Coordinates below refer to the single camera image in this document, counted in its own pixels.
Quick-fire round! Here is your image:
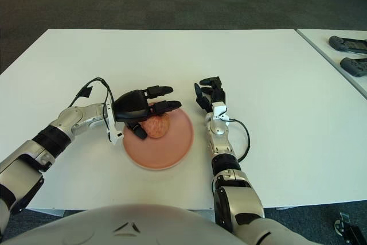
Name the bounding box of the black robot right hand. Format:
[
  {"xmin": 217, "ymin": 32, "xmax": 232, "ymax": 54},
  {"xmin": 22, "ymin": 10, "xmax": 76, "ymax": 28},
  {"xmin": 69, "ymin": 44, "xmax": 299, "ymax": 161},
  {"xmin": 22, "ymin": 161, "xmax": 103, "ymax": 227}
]
[{"xmin": 194, "ymin": 76, "xmax": 227, "ymax": 114}]

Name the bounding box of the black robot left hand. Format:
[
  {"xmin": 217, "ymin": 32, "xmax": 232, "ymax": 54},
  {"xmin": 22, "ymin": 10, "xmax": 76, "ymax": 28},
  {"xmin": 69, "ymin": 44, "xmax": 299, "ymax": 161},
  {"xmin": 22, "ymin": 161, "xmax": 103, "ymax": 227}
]
[{"xmin": 113, "ymin": 85, "xmax": 182, "ymax": 141}]

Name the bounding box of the red apple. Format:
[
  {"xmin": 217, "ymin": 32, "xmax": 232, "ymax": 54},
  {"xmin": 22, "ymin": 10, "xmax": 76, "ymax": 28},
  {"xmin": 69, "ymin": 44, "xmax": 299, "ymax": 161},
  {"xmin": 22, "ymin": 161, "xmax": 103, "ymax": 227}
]
[{"xmin": 142, "ymin": 114, "xmax": 171, "ymax": 139}]

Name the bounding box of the pink round plate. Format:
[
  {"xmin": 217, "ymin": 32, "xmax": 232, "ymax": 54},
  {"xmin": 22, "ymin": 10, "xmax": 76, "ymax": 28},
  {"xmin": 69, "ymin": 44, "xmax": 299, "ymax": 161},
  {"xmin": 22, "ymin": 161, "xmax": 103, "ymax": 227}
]
[{"xmin": 122, "ymin": 107, "xmax": 195, "ymax": 170}]

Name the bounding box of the silver robot torso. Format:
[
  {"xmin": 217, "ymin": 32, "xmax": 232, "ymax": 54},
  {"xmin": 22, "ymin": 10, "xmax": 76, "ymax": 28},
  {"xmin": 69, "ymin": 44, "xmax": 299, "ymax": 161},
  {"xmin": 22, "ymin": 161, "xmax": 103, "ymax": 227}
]
[{"xmin": 0, "ymin": 203, "xmax": 304, "ymax": 245}]

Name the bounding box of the grey handheld controller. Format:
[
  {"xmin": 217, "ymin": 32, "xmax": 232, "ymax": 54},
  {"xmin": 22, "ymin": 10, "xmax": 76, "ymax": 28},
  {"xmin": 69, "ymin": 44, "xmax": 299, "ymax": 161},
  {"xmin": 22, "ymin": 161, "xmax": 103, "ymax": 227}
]
[
  {"xmin": 329, "ymin": 35, "xmax": 367, "ymax": 55},
  {"xmin": 339, "ymin": 57, "xmax": 367, "ymax": 77}
]

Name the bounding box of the black caster wheel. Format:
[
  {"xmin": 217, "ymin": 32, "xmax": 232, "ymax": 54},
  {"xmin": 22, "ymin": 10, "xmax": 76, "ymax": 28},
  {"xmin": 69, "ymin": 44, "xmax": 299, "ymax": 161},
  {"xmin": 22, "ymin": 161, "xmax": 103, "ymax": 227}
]
[{"xmin": 334, "ymin": 212, "xmax": 367, "ymax": 245}]

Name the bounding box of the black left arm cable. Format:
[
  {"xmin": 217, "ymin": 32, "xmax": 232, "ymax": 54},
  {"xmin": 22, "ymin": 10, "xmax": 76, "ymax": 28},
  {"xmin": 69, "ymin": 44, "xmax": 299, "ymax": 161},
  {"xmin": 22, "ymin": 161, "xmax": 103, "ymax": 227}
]
[{"xmin": 68, "ymin": 77, "xmax": 115, "ymax": 134}]

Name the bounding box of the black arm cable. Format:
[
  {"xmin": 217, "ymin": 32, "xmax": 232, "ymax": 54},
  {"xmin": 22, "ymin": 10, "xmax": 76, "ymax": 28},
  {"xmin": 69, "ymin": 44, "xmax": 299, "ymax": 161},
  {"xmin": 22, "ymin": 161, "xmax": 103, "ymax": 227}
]
[
  {"xmin": 226, "ymin": 117, "xmax": 251, "ymax": 162},
  {"xmin": 68, "ymin": 77, "xmax": 115, "ymax": 134}
]

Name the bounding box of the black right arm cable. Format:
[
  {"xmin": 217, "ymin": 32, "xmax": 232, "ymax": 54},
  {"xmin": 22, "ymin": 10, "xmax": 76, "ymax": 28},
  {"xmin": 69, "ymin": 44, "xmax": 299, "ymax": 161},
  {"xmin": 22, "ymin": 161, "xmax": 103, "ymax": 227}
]
[{"xmin": 226, "ymin": 117, "xmax": 251, "ymax": 162}]

